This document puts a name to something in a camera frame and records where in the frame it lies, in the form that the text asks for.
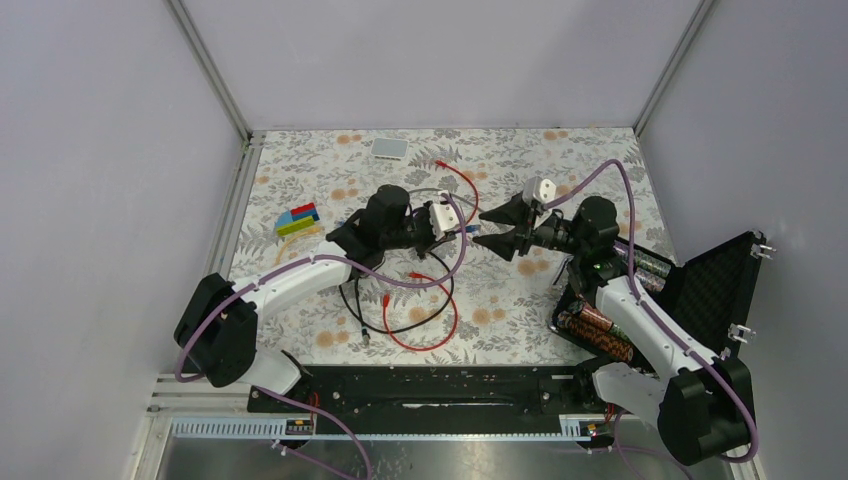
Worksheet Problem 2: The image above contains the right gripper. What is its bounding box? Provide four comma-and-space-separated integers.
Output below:
472, 189, 587, 263

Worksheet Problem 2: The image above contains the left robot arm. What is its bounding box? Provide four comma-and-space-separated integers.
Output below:
174, 185, 460, 411

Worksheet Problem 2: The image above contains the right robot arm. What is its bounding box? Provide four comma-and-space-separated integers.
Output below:
474, 194, 760, 466

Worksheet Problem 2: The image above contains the floral table mat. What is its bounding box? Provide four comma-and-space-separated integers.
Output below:
230, 128, 673, 365

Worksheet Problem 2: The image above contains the colourful toy brick stack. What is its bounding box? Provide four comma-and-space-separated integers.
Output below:
274, 203, 320, 238

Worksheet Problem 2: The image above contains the black case with chips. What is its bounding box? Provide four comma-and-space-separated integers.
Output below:
550, 230, 767, 372

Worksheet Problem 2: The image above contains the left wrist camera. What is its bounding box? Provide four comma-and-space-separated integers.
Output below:
428, 202, 459, 241

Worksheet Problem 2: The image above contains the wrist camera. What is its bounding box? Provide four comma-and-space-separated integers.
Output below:
428, 202, 459, 241
521, 176, 557, 206

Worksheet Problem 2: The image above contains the grey ethernet cable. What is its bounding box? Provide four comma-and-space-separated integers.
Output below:
404, 187, 465, 213

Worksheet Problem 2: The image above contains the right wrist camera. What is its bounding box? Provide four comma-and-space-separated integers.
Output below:
521, 176, 557, 206

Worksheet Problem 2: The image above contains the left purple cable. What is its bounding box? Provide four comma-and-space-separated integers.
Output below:
173, 192, 470, 480

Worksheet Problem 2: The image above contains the purple cable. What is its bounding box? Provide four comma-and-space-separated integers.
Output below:
173, 192, 470, 480
543, 158, 760, 465

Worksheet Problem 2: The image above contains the white small switch box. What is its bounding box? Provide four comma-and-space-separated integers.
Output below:
370, 138, 409, 160

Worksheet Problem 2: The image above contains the yellow cable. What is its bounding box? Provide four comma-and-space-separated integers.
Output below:
276, 225, 326, 266

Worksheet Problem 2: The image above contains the black cable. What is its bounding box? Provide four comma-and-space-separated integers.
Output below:
337, 248, 458, 348

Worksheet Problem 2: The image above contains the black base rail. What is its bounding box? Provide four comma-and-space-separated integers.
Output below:
287, 365, 613, 437

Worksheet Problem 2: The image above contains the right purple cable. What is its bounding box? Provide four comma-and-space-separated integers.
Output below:
543, 158, 760, 465

